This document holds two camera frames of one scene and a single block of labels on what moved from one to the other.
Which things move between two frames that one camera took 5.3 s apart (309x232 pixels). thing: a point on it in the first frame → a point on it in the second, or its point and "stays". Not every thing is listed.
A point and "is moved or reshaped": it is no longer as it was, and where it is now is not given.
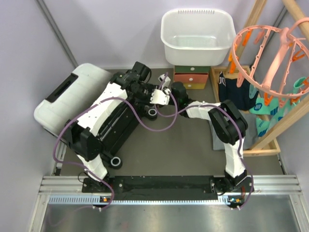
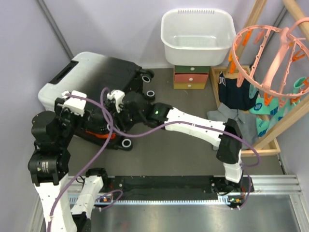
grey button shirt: (251, 134) stays
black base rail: (166, 188) stays
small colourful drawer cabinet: (193, 77) stays
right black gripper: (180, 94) → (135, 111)
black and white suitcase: (83, 85) is moved or reshaped
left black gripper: (146, 103) → (83, 121)
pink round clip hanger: (272, 59) stays
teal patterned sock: (277, 109) stays
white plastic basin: (197, 36) stays
